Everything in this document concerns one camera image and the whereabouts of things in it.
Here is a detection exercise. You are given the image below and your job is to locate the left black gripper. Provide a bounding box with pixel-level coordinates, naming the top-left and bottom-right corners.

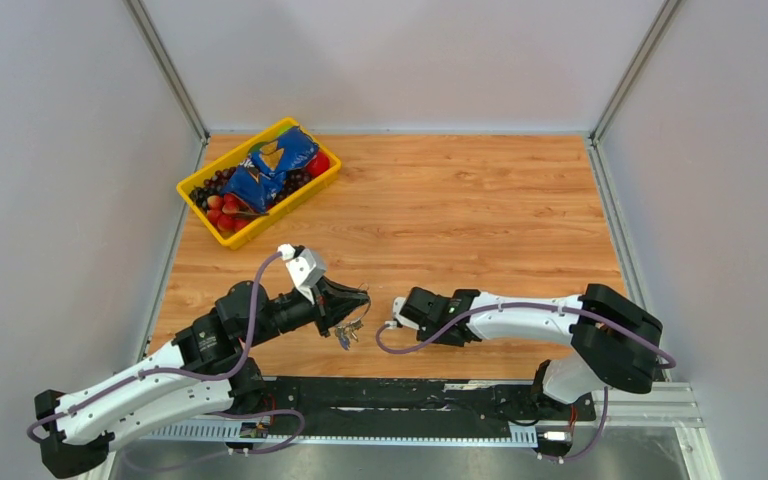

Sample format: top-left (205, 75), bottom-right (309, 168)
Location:
top-left (246, 274), bottom-right (371, 346)

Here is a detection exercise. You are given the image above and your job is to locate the large metal keyring with keys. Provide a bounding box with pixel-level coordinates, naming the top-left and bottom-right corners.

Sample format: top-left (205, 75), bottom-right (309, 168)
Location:
top-left (334, 298), bottom-right (371, 351)

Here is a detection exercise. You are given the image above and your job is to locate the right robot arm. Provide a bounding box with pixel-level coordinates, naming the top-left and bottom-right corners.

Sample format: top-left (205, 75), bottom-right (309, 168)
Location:
top-left (389, 283), bottom-right (675, 418)

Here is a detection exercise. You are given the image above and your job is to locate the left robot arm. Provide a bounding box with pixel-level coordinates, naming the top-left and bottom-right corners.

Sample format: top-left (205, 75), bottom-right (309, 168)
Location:
top-left (34, 277), bottom-right (370, 479)

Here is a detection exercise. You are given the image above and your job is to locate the red strawberries cluster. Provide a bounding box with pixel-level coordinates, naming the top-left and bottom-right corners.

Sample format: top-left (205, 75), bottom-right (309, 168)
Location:
top-left (204, 194), bottom-right (251, 235)

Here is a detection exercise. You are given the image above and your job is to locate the red apple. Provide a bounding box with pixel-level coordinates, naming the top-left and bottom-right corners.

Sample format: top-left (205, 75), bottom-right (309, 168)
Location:
top-left (305, 151), bottom-right (330, 178)

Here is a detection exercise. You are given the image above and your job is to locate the blue snack bag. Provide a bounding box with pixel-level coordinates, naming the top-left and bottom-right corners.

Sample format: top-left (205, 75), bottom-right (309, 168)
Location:
top-left (222, 126), bottom-right (320, 213)

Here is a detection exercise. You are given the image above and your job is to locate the dark grape bunch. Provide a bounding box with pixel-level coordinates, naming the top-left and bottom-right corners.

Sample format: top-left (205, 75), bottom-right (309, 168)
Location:
top-left (187, 167), bottom-right (313, 212)

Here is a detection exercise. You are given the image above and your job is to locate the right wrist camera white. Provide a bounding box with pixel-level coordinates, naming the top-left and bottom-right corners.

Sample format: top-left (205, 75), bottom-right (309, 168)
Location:
top-left (385, 297), bottom-right (419, 330)

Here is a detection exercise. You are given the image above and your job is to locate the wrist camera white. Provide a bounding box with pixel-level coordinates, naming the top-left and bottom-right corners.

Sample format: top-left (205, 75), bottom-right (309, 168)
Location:
top-left (277, 244), bottom-right (327, 304)
top-left (385, 297), bottom-right (419, 330)

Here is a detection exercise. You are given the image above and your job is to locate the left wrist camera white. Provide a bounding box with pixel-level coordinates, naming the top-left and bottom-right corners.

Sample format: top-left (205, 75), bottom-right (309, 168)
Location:
top-left (277, 244), bottom-right (327, 304)

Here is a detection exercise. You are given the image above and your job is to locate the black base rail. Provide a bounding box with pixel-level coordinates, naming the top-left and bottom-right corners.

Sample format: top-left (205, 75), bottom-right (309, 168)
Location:
top-left (229, 376), bottom-right (597, 440)

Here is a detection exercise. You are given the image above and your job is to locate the aluminium frame rail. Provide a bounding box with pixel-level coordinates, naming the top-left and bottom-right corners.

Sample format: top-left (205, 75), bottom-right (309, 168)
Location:
top-left (79, 377), bottom-right (723, 480)

